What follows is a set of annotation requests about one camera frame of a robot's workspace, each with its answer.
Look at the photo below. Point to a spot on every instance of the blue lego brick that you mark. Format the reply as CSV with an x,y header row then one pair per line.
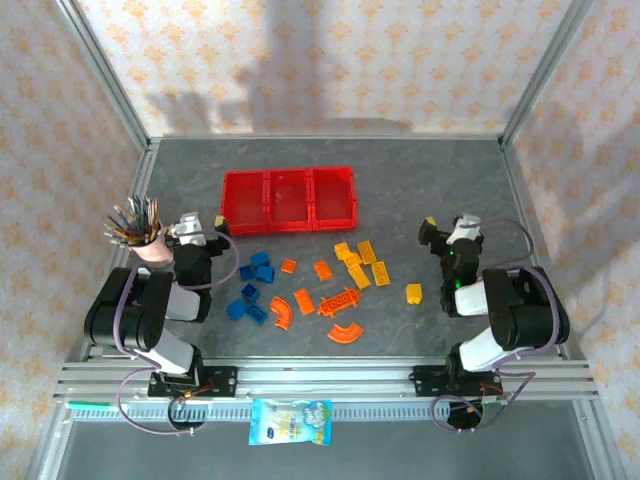
x,y
234,309
246,272
249,291
266,273
259,259

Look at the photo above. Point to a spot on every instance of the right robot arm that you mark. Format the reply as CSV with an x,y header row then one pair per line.
x,y
525,310

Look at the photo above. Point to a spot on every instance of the small orange lego plate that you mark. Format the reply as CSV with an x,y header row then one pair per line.
x,y
288,266

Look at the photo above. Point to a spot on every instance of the long orange lego plate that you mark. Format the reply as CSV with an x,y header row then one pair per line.
x,y
339,301

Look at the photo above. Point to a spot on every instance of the pink cup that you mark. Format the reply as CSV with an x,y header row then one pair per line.
x,y
155,255

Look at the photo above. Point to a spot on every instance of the curved orange lego piece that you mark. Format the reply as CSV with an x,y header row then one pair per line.
x,y
345,334
281,313

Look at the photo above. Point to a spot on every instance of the orange lego brick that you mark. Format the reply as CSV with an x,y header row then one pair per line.
x,y
303,301
323,270

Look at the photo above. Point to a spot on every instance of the aluminium frame rail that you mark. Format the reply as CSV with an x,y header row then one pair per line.
x,y
144,170
513,170
325,136

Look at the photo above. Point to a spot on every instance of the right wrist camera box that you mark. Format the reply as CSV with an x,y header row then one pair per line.
x,y
467,226

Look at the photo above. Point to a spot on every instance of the blue snack bag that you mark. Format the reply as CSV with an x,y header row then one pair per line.
x,y
290,422

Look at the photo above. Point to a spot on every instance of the blue lego plate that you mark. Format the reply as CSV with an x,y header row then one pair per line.
x,y
256,313

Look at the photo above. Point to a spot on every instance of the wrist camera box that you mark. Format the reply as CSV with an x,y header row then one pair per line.
x,y
189,227
467,226

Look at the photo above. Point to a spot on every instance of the aluminium frame post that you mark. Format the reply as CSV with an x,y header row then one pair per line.
x,y
50,450
102,65
548,65
603,450

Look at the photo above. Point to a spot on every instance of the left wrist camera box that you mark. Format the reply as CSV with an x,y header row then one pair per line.
x,y
189,227

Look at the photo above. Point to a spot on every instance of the green plastic stick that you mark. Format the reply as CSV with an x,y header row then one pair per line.
x,y
90,405

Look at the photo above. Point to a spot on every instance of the red plastic bin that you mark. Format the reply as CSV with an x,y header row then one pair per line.
x,y
290,197
334,195
245,200

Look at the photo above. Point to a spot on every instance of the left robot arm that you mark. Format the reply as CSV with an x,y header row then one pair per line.
x,y
125,310

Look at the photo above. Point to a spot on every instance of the wide aluminium base rail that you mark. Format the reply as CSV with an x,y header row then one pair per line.
x,y
325,375

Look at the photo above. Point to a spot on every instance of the yellow lego brick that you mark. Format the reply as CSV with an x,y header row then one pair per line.
x,y
353,260
413,293
342,250
366,251
358,275
380,273

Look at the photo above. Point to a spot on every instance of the small green circuit board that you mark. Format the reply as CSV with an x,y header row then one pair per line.
x,y
492,397

